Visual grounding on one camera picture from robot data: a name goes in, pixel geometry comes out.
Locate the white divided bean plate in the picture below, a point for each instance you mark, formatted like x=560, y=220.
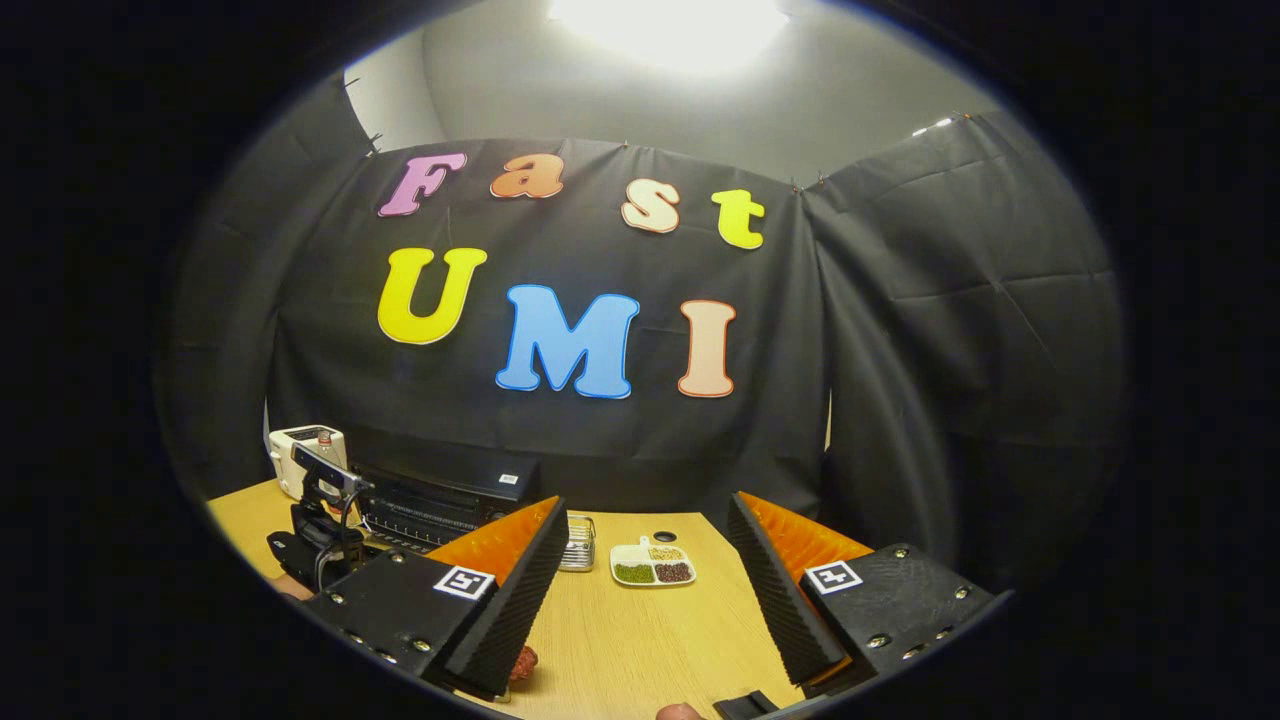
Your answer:
x=652, y=568

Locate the small ceiling light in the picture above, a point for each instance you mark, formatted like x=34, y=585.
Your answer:
x=932, y=126

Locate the black backdrop cloth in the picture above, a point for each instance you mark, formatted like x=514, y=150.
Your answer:
x=620, y=430

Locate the white toaster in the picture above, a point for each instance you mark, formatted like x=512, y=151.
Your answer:
x=300, y=450

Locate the black electric oven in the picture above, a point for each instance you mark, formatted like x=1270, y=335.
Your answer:
x=440, y=500

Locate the red meat piece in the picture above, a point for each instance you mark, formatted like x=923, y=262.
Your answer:
x=524, y=662

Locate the large ceiling light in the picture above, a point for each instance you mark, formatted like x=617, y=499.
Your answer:
x=665, y=30

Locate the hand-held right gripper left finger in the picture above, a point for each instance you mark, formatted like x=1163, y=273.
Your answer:
x=520, y=620

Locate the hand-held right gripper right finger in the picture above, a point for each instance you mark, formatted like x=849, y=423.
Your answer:
x=790, y=620

